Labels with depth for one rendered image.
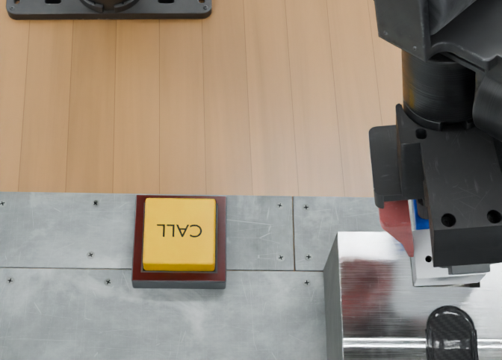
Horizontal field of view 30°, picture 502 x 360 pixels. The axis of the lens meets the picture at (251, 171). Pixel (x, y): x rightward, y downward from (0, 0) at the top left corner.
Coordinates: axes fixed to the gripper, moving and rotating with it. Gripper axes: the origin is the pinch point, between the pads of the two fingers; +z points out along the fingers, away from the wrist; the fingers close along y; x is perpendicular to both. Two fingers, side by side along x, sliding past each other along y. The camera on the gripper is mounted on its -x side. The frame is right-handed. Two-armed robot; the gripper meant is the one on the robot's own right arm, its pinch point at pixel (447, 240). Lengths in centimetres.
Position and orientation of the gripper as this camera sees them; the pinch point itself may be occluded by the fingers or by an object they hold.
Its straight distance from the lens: 70.4
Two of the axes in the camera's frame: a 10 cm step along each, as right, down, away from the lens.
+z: 1.4, 6.8, 7.2
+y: 9.9, -0.8, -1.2
